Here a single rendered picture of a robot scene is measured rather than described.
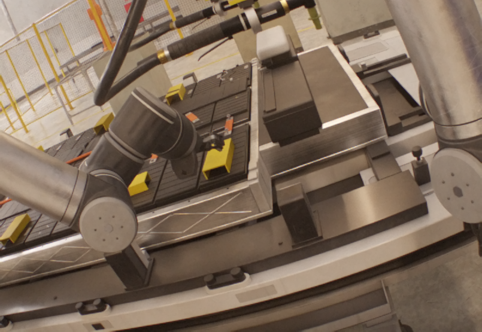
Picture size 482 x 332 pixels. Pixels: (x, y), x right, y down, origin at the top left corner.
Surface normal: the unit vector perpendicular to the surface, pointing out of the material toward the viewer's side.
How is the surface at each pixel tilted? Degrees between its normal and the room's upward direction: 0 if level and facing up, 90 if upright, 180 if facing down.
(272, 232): 0
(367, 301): 0
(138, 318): 90
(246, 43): 90
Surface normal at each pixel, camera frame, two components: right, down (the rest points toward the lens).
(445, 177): -0.80, 0.50
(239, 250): -0.36, -0.84
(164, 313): 0.00, 0.43
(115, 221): 0.36, 0.27
